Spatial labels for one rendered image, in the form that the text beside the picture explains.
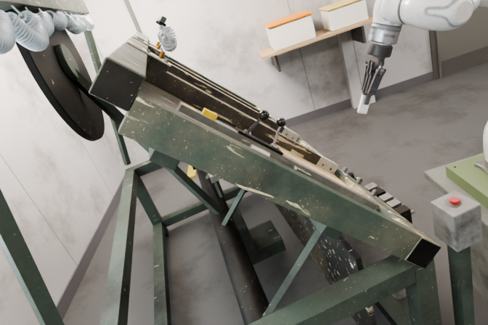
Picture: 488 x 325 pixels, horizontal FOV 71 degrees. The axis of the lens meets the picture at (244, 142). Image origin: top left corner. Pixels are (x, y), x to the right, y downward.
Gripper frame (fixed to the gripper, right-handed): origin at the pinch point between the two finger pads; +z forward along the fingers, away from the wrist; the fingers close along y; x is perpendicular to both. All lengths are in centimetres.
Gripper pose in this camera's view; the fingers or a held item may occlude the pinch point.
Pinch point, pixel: (364, 103)
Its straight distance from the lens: 125.6
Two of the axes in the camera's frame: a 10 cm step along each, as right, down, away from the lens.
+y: 0.2, 4.0, -9.1
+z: -1.3, 9.1, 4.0
